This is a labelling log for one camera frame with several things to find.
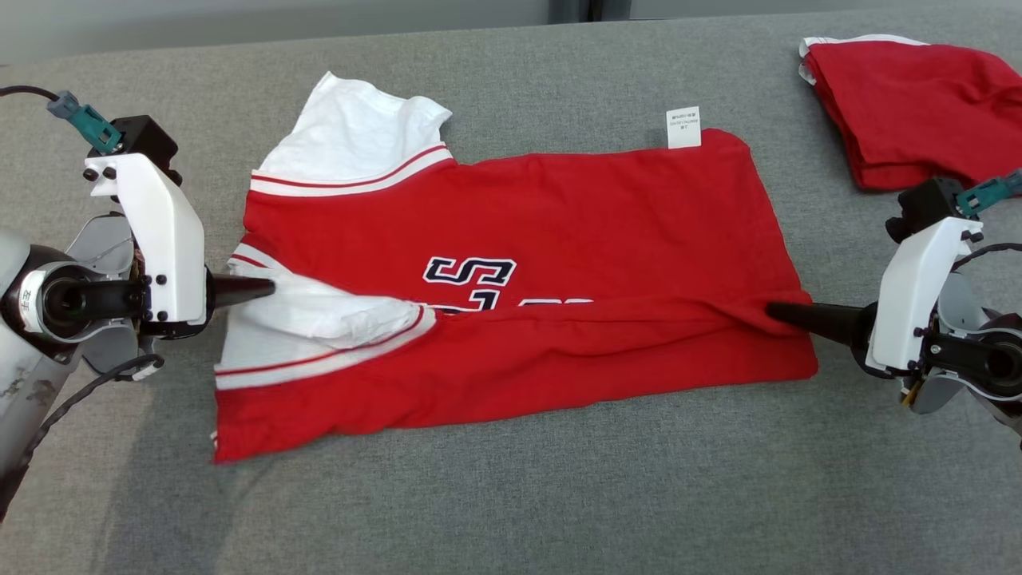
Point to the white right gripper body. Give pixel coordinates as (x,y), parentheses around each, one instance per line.
(918,295)

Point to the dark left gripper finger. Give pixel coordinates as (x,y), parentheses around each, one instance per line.
(235,297)
(239,285)

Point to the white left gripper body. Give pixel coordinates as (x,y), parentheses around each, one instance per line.
(172,247)

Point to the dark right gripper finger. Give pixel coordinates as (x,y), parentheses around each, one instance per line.
(838,331)
(830,313)

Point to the red shorts with white stripe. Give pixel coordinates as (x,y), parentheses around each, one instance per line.
(918,112)

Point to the red jersey with white sleeves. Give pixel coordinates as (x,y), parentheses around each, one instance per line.
(559,216)

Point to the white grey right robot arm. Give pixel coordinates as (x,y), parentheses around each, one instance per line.
(982,355)

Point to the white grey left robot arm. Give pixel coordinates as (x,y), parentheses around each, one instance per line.
(24,375)

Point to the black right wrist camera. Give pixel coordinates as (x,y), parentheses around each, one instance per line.
(926,204)

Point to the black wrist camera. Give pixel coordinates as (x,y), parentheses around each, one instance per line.
(144,140)
(926,204)

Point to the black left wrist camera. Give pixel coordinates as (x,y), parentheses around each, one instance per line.
(144,140)

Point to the grey partition post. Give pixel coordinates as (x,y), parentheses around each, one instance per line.
(591,8)

